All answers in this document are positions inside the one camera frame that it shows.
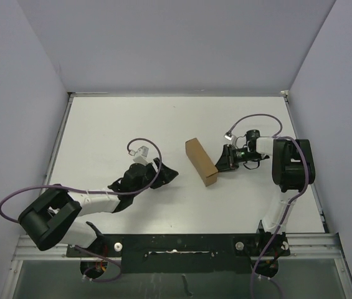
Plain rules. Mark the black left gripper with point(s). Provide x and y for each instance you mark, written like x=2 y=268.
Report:
x=166 y=175

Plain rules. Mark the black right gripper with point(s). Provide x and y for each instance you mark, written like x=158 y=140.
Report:
x=226 y=161

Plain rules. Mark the brown cardboard box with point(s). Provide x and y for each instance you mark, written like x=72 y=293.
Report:
x=201 y=162

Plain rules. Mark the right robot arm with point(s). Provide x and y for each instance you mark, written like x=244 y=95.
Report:
x=293 y=170

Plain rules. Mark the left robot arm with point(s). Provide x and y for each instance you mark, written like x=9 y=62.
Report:
x=52 y=218

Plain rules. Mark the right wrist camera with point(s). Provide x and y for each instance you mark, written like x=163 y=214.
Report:
x=231 y=138

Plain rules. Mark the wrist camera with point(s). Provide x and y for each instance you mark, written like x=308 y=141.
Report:
x=231 y=138
x=140 y=155

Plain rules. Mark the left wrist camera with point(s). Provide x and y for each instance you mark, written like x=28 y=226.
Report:
x=140 y=155

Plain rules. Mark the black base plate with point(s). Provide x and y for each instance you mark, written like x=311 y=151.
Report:
x=193 y=253

